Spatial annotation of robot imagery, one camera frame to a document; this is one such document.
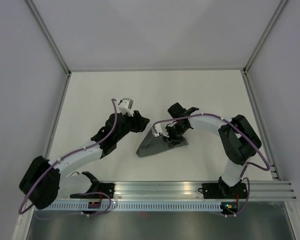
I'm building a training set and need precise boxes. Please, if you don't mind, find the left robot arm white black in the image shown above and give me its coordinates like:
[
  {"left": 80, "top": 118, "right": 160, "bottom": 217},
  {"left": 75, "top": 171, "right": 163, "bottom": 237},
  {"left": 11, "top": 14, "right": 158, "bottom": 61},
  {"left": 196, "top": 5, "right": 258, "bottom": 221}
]
[{"left": 18, "top": 110, "right": 150, "bottom": 210}]

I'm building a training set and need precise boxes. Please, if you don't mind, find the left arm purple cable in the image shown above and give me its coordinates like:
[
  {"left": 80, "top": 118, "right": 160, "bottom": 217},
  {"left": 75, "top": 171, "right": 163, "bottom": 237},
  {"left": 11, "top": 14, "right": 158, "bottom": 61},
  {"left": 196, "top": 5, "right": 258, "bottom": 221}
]
[{"left": 17, "top": 98, "right": 121, "bottom": 215}]

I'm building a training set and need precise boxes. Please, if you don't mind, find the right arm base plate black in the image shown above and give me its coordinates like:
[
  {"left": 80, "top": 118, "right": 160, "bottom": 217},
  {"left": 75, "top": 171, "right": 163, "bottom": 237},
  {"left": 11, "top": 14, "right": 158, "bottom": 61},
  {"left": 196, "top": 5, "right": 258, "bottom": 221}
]
[{"left": 198, "top": 182, "right": 249, "bottom": 200}]

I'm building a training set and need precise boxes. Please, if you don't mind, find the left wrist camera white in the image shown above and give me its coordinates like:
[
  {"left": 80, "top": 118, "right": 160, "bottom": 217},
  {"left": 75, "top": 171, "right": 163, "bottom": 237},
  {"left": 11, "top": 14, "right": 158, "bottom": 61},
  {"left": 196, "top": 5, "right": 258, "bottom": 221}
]
[{"left": 117, "top": 97, "right": 134, "bottom": 117}]

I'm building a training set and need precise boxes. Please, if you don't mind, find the aluminium rail front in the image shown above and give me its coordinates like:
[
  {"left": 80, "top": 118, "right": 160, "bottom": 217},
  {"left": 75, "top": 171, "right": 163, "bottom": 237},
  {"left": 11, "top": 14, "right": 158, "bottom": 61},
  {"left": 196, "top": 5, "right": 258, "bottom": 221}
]
[{"left": 57, "top": 180, "right": 297, "bottom": 201}]

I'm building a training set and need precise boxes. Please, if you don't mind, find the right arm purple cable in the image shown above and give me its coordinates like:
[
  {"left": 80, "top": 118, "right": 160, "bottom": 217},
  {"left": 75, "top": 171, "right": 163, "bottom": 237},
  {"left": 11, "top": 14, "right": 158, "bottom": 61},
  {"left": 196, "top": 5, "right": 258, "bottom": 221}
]
[{"left": 152, "top": 112, "right": 271, "bottom": 181}]

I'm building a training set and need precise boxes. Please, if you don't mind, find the left aluminium frame post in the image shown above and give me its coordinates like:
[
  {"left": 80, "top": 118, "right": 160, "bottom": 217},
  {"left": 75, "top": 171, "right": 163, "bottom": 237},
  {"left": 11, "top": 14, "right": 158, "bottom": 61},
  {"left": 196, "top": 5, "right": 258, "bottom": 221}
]
[{"left": 24, "top": 0, "right": 71, "bottom": 77}]

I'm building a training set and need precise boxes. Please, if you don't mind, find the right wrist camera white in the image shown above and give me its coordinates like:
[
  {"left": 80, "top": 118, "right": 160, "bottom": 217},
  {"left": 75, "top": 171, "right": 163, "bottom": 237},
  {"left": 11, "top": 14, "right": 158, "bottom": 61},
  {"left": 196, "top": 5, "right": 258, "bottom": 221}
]
[{"left": 151, "top": 123, "right": 162, "bottom": 138}]

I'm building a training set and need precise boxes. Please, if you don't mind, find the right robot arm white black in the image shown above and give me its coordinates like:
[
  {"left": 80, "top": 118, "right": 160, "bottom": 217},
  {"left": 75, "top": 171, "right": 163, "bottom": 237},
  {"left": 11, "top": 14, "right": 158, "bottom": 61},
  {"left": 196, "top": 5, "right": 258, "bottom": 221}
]
[{"left": 163, "top": 102, "right": 262, "bottom": 198}]

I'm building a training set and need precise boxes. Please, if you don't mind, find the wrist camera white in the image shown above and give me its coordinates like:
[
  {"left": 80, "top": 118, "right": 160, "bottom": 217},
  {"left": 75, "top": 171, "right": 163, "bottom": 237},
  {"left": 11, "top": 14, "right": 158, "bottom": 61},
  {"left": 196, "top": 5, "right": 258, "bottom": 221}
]
[
  {"left": 117, "top": 97, "right": 134, "bottom": 117},
  {"left": 151, "top": 123, "right": 162, "bottom": 138}
]

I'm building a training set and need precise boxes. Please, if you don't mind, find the grey cloth napkin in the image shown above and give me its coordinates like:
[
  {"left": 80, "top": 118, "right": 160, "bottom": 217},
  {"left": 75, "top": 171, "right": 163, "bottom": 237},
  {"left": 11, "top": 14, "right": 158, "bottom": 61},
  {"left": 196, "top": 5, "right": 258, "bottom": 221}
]
[{"left": 136, "top": 128, "right": 189, "bottom": 158}]

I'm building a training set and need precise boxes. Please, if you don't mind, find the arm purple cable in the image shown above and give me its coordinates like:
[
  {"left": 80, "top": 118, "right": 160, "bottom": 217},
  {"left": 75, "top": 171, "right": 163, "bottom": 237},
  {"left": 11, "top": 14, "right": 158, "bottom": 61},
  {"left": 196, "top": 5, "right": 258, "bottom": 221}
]
[
  {"left": 152, "top": 112, "right": 271, "bottom": 181},
  {"left": 17, "top": 98, "right": 121, "bottom": 215}
]

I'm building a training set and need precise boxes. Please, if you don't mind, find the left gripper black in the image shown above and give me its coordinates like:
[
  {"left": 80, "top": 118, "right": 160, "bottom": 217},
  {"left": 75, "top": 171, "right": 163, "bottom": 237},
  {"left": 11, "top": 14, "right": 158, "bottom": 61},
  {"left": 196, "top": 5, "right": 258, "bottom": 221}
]
[{"left": 114, "top": 110, "right": 150, "bottom": 142}]

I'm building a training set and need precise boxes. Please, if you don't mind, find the white slotted cable duct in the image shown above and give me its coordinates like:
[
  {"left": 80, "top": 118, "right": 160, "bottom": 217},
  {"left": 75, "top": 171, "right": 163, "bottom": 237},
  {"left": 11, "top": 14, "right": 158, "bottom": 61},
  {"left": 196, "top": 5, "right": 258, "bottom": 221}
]
[{"left": 45, "top": 200, "right": 222, "bottom": 212}]

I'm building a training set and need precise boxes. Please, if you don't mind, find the right aluminium frame post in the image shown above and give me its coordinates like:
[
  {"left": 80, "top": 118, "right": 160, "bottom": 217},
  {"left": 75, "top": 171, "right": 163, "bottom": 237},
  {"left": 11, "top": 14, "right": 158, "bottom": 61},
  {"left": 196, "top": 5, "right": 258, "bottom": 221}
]
[{"left": 242, "top": 0, "right": 289, "bottom": 74}]

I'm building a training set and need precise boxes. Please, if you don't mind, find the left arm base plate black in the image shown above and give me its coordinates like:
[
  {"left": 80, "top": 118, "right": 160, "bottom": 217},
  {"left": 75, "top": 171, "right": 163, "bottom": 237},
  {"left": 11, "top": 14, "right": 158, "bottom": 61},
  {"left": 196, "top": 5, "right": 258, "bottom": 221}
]
[{"left": 70, "top": 182, "right": 115, "bottom": 199}]

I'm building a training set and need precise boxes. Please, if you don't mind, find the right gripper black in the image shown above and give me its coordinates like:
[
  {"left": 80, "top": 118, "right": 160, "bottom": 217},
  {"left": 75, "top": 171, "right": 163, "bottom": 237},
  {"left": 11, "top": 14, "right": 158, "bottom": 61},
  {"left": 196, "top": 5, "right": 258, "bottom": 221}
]
[{"left": 161, "top": 123, "right": 188, "bottom": 147}]

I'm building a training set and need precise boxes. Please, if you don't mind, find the aluminium frame post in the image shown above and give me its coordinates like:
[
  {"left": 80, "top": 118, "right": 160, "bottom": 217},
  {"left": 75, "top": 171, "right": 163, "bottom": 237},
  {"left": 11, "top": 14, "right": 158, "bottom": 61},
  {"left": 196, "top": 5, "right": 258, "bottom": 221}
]
[
  {"left": 242, "top": 0, "right": 289, "bottom": 74},
  {"left": 24, "top": 0, "right": 71, "bottom": 77}
]

